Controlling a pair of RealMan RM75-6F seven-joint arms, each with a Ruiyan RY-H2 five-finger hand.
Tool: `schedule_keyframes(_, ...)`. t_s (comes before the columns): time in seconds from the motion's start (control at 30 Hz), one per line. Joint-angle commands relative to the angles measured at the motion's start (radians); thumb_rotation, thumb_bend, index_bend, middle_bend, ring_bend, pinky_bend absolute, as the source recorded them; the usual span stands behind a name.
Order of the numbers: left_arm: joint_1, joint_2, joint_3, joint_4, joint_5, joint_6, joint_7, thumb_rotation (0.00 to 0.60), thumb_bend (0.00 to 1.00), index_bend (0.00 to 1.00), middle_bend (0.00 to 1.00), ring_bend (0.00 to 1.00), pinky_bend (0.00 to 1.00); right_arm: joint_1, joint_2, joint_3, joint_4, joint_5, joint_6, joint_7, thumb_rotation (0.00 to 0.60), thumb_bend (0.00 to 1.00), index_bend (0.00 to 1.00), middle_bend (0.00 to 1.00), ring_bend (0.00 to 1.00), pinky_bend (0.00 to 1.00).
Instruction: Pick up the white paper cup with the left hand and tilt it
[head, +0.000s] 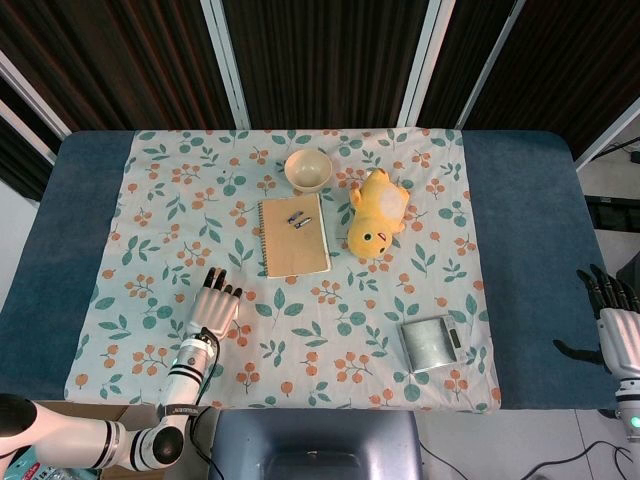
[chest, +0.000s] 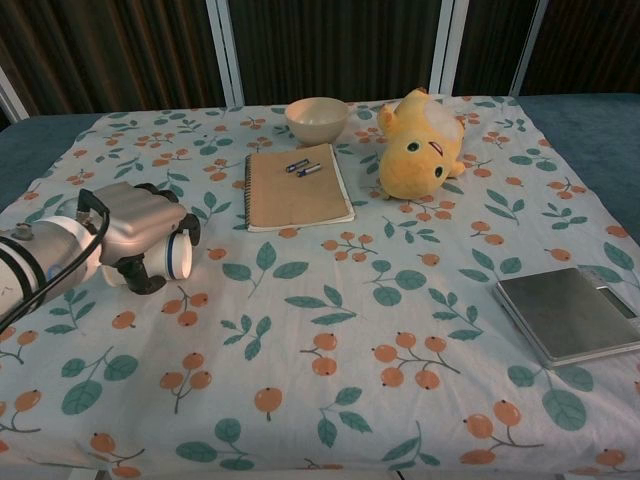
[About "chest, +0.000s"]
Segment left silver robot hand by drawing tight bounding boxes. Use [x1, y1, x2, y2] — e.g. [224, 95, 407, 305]
[81, 181, 203, 296]

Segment white paper cup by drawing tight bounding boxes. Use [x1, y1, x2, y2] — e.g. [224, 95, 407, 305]
[101, 227, 194, 288]

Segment brown spiral notebook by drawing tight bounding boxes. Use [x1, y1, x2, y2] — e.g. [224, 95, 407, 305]
[243, 142, 357, 233]

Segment beige ceramic bowl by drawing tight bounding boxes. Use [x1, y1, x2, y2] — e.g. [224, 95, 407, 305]
[284, 97, 350, 147]

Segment floral fruit print tablecloth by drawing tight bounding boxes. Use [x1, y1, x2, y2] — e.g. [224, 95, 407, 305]
[0, 93, 640, 480]

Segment yellow plush toy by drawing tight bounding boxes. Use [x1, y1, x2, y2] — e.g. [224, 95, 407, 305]
[376, 86, 467, 202]

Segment silver digital kitchen scale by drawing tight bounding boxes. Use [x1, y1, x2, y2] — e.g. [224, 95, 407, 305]
[491, 267, 640, 370]

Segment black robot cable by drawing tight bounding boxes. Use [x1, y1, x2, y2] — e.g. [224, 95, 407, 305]
[0, 188, 112, 332]

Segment white folding screen frame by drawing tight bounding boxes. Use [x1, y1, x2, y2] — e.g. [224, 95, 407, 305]
[0, 0, 549, 124]

